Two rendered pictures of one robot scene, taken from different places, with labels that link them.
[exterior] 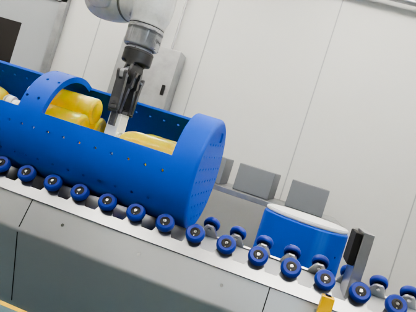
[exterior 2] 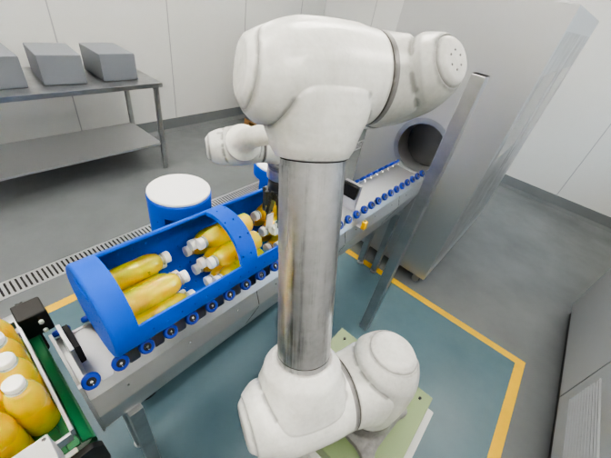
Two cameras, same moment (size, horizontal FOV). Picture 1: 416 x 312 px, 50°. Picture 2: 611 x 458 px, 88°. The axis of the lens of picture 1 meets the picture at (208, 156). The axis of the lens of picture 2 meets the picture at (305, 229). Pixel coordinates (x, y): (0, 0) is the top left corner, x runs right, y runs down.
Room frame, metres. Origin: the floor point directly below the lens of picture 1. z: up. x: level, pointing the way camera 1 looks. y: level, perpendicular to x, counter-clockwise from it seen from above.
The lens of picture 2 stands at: (0.64, 1.07, 1.88)
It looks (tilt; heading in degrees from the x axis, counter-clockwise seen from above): 38 degrees down; 293
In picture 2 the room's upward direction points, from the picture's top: 12 degrees clockwise
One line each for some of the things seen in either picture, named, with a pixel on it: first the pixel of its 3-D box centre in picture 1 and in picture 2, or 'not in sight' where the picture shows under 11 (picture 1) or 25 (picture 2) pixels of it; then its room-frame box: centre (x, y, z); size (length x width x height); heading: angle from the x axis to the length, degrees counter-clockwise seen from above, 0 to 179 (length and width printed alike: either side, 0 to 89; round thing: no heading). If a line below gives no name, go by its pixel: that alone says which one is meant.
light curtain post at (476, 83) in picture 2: not in sight; (405, 236); (0.70, -0.49, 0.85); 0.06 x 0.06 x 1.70; 78
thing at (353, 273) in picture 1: (353, 262); (349, 194); (1.05, -0.40, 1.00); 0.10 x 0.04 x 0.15; 168
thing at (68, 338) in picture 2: not in sight; (74, 348); (1.32, 0.91, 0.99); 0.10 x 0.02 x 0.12; 168
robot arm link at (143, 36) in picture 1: (143, 39); (280, 170); (1.13, 0.24, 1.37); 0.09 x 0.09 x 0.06
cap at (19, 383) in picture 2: not in sight; (14, 384); (1.25, 1.04, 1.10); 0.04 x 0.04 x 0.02
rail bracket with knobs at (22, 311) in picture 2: not in sight; (34, 320); (1.52, 0.91, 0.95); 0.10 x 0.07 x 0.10; 168
